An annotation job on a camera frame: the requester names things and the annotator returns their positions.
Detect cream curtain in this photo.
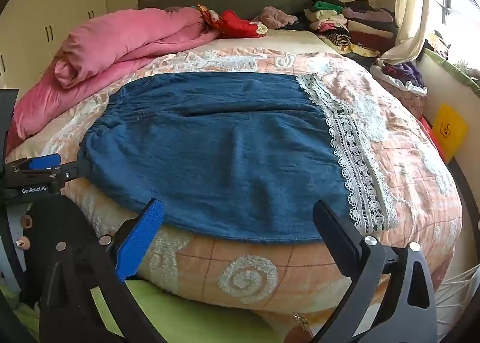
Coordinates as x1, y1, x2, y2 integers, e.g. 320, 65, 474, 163
377, 0, 436, 66

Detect person's left hand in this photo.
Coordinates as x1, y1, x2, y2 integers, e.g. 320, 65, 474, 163
17, 215, 34, 251

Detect peach patterned quilt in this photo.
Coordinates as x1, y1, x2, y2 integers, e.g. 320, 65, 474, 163
5, 41, 464, 329

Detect pink duvet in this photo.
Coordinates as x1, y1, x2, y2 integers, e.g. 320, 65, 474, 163
5, 6, 220, 149

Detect mauve fluffy cloth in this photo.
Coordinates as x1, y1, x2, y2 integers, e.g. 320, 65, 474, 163
251, 6, 299, 29

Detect cream bed sheet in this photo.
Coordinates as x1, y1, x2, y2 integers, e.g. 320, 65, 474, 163
259, 30, 338, 56

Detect green windowsill cloth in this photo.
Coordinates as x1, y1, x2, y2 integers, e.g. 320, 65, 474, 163
424, 48, 480, 96

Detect lime green clothing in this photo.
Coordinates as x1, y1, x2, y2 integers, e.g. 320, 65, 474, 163
90, 279, 286, 343

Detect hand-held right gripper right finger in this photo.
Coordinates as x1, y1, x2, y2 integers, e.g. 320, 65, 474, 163
311, 200, 439, 343

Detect yellow bag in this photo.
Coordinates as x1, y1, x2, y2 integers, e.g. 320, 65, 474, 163
431, 103, 469, 158

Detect window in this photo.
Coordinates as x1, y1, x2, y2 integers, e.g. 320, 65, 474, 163
431, 0, 480, 66

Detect stack of folded clothes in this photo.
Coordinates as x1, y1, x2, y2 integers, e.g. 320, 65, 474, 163
304, 0, 398, 59

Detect purple clothes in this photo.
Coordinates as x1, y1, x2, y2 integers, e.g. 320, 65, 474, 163
382, 62, 426, 89

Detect red patterned cloth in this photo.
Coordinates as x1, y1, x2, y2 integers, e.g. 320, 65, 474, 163
197, 5, 269, 38

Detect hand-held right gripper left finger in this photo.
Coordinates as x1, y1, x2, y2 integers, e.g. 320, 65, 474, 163
39, 198, 166, 343

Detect pink laundry basket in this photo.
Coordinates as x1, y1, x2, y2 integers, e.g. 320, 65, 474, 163
370, 65, 428, 119

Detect white wire rack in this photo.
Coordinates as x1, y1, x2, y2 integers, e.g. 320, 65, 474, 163
431, 264, 474, 340

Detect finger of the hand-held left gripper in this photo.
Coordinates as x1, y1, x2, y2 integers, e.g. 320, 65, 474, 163
56, 159, 91, 194
10, 153, 63, 180

